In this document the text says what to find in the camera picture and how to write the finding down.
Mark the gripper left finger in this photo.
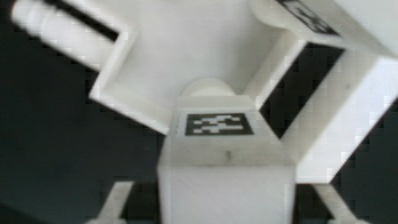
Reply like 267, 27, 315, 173
84, 181, 133, 224

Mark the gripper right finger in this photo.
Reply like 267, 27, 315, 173
313, 184, 372, 224

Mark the white chair leg block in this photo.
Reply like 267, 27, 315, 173
158, 78, 295, 224

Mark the white chair seat part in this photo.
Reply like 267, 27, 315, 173
11, 0, 304, 132

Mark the white chair leg with tag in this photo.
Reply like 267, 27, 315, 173
251, 0, 398, 58

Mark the white front fence bar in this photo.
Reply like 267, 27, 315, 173
281, 50, 398, 184

